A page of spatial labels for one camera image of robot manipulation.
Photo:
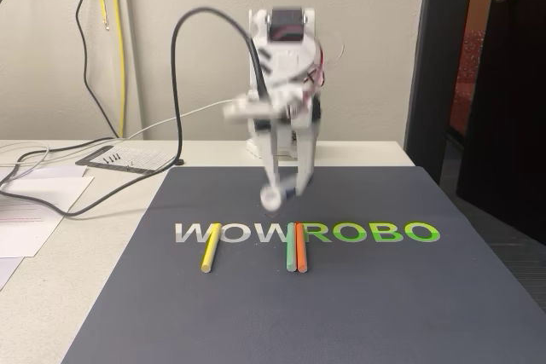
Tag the blue and white marker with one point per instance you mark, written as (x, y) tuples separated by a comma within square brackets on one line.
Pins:
[(272, 198)]

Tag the orange chalk stick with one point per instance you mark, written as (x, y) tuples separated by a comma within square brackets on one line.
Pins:
[(302, 249)]

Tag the green chalk stick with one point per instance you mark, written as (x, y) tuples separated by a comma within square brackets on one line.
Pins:
[(292, 249)]

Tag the yellow chalk stick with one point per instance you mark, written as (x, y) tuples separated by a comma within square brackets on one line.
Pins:
[(210, 249)]

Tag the striped black white card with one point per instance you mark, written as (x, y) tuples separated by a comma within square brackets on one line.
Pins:
[(149, 156)]

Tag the dark grey WOWROBO mat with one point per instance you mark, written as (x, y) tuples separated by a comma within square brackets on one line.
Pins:
[(384, 296)]

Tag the red speckled seat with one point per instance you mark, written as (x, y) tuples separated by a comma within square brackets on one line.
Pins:
[(467, 82)]

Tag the blank white paper sheet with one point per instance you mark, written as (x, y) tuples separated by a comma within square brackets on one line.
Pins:
[(64, 187), (64, 171)]

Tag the dark brown door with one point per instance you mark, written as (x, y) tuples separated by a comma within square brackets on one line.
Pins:
[(512, 104)]

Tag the printed white paper sheet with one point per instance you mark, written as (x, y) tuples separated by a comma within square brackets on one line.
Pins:
[(25, 236)]

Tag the pale grey paper sheet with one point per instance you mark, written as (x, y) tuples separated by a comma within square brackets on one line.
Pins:
[(6, 272)]

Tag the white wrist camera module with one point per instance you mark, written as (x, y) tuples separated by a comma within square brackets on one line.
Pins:
[(247, 108)]

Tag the dark grey door frame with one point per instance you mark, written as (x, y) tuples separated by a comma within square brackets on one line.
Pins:
[(431, 82)]

